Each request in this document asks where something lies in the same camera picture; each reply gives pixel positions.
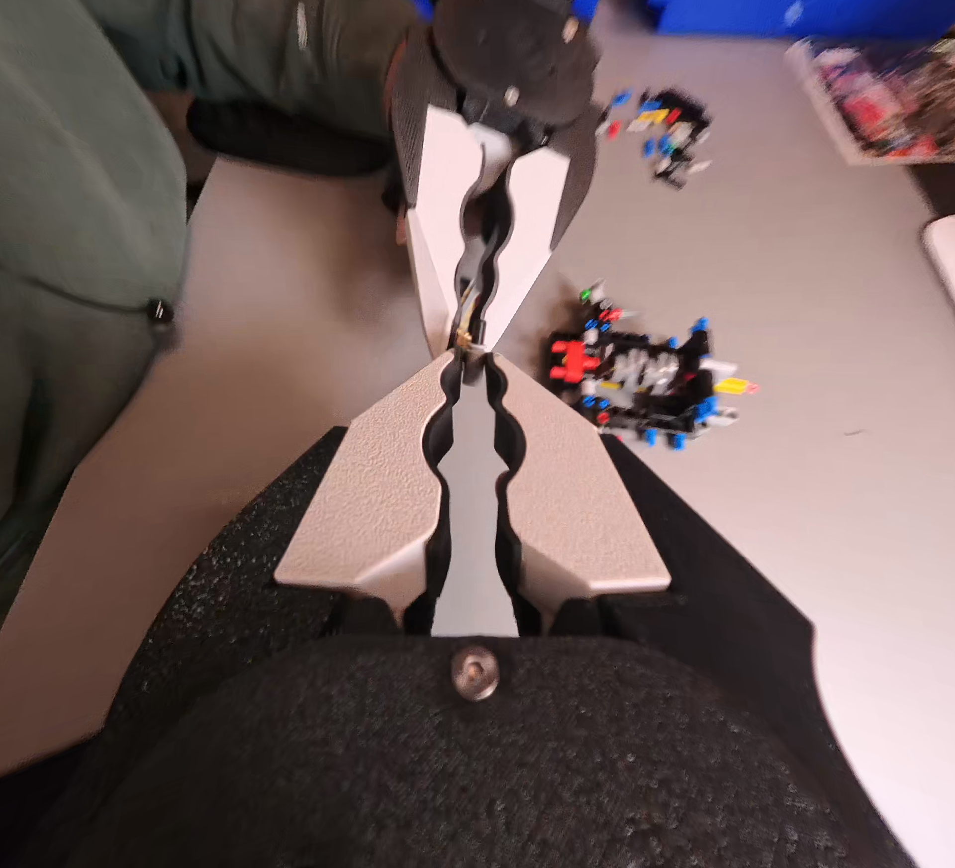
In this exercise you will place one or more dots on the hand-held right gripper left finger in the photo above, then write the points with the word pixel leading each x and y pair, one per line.
pixel 358 510

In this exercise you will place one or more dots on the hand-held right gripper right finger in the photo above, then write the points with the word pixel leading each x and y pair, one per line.
pixel 589 510

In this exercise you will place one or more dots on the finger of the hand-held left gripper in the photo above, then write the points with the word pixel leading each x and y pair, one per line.
pixel 537 211
pixel 433 196

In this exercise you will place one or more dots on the lego car chassis assembly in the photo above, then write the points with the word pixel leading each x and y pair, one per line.
pixel 641 383

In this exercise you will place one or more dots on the grey lego beam frame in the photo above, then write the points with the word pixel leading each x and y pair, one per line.
pixel 468 364

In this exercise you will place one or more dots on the loose black lego pieces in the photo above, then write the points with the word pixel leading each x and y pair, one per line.
pixel 664 129

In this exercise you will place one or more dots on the person's left hand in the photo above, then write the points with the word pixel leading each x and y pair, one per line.
pixel 395 66

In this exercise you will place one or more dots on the black chair armrest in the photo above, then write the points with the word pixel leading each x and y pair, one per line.
pixel 283 140

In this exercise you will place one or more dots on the printed sticker sheet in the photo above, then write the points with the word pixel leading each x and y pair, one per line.
pixel 880 99

